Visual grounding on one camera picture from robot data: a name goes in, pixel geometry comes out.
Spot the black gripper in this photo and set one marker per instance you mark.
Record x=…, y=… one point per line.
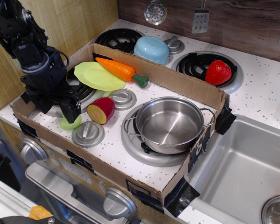
x=47, y=85

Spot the light green toy broccoli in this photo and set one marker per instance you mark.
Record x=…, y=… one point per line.
x=65, y=125

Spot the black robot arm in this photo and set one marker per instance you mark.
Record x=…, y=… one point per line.
x=22, y=38

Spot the stainless steel pan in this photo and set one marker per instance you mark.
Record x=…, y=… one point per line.
x=169, y=125

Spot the silver stove knob front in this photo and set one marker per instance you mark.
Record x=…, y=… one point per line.
x=88, y=134

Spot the silver stove knob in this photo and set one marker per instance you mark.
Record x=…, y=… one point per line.
x=88, y=134
x=175, y=45
x=124, y=99

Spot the red toy fruit half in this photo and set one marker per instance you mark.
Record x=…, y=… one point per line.
x=101, y=110

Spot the yellow-green toy plate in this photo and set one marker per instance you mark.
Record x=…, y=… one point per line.
x=97, y=77

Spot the silver oven knob left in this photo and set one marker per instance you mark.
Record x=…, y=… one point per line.
x=31, y=152

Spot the silver oven knob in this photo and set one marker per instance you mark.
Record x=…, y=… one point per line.
x=31, y=152
x=117, y=204

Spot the silver stove knob centre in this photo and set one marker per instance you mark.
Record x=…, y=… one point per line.
x=124, y=99

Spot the orange toy carrot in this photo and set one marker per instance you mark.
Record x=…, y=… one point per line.
x=123, y=71

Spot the cardboard fence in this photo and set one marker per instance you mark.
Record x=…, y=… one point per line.
x=153, y=189

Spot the back left black burner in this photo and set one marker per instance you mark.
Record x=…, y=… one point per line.
x=123, y=39

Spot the silver oven door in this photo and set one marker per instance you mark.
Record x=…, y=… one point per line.
x=71, y=201

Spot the orange tape piece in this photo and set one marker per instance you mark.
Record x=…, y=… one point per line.
x=38, y=212

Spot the light blue toy bowl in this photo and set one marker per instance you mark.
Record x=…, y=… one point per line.
x=152, y=49

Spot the silver oven knob right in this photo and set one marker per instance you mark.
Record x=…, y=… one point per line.
x=117, y=204

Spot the silver stove knob back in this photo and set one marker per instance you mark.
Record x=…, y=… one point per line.
x=175, y=45

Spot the hanging silver strainer ladle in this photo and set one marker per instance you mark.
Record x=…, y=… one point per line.
x=155, y=12

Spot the back right black burner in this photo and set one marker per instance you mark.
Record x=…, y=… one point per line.
x=195, y=64

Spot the red toy strawberry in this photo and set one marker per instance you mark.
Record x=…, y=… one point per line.
x=218, y=73

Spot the hanging silver spatula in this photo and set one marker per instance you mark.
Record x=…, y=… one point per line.
x=200, y=19

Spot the silver sink basin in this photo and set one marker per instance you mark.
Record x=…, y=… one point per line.
x=239, y=172

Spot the silver plate in corner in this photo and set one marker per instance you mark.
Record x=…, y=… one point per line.
x=270, y=213

